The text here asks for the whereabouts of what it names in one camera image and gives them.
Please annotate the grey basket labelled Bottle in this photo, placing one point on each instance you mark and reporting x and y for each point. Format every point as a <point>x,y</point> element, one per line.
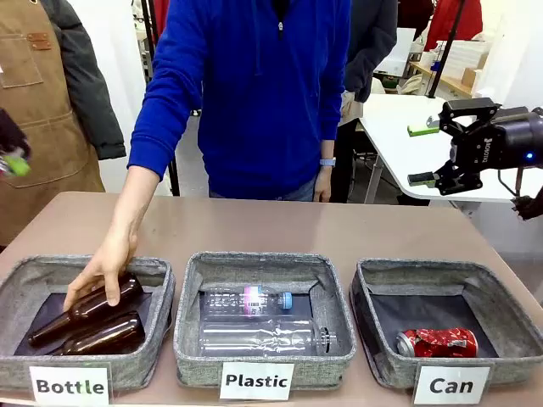
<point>161,305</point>

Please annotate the large white box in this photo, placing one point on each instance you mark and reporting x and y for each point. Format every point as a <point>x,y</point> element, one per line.
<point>399,51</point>

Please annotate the wooden shelf board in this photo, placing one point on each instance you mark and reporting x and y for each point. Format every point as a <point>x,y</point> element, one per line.
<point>445,80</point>

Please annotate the crushed red can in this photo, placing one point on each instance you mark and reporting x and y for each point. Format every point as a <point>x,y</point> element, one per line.
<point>441,342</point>

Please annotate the person's right forearm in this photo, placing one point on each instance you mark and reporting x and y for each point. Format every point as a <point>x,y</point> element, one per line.
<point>133,199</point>

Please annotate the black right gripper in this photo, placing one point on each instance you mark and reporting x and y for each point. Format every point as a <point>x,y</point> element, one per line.
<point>500,142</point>

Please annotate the red hanging garment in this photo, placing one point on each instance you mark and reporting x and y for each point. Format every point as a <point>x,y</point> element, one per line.
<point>161,15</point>
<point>456,21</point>

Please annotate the white Bottle label card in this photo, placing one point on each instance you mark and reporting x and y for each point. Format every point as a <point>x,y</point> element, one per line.
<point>70,386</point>

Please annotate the person's right hand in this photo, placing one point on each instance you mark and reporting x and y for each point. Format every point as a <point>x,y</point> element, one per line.
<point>110,263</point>

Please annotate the light blue wristwatch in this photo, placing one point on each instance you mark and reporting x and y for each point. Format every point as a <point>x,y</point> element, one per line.
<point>327,161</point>

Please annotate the white Can label card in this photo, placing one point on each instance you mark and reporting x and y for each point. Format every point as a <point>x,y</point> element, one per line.
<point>451,385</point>

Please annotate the clear black-capped plastic bottle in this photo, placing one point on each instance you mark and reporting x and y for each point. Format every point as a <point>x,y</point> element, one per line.
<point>254,339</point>

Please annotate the person's left hand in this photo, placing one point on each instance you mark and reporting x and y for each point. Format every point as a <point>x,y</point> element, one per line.
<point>323,186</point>

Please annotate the white Plastic label card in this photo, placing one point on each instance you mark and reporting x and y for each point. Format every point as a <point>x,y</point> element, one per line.
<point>256,380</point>

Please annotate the person in blue hoodie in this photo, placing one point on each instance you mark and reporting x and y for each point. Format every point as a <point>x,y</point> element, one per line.
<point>263,97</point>

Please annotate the stack of white boxes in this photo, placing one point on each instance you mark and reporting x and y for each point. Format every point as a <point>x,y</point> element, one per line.
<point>460,57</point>

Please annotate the clear labelled plastic bottle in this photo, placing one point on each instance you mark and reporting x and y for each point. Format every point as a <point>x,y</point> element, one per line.
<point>237,302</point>

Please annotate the person in brown apron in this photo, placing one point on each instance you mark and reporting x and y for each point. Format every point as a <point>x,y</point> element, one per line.
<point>46,106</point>

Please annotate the person in dark jacket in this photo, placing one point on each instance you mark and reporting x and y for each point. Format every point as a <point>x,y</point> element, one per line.
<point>369,55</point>

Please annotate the grey basket labelled Can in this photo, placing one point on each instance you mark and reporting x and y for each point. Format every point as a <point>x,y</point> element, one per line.
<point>488,292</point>

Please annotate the grey basket labelled Plastic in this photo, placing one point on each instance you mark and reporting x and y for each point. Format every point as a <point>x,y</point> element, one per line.
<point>259,369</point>

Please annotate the person's left forearm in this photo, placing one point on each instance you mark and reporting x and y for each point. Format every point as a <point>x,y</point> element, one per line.
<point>327,148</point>

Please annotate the brown glass bottle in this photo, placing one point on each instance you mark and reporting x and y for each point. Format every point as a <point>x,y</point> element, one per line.
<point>110,337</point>
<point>85,311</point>

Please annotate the white background table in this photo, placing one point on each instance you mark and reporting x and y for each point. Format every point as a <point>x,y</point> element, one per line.
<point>394,127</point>

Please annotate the brown cardboard box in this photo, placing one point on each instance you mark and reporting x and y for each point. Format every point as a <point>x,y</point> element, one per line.
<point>471,76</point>

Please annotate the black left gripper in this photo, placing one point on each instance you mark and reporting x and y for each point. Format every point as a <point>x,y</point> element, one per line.
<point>12,135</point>

